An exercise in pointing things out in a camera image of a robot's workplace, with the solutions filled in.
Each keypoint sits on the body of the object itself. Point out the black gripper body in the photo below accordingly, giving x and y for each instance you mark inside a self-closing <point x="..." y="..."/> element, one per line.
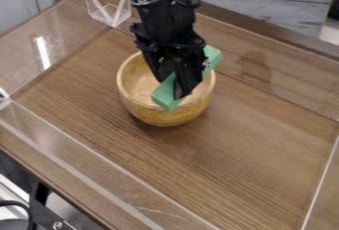
<point x="184" y="43"/>

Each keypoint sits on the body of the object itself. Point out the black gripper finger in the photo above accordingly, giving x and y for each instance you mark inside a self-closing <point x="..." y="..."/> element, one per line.
<point x="188" y="72"/>
<point x="160" y="63"/>

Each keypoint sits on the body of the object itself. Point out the green rectangular block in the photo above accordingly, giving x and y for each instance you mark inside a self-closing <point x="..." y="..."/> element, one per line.
<point x="163" y="95"/>

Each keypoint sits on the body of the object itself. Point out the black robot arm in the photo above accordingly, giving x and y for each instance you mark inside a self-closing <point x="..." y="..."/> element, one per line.
<point x="165" y="16"/>

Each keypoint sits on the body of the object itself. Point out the brown wooden bowl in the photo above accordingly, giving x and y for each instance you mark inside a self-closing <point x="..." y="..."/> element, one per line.
<point x="136" y="84"/>

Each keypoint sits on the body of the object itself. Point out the clear acrylic tray wall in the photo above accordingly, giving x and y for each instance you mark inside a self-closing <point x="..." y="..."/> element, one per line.
<point x="108" y="192"/>

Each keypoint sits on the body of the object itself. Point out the black table leg bracket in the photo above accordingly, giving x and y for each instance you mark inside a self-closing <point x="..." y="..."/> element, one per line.
<point x="42" y="216"/>

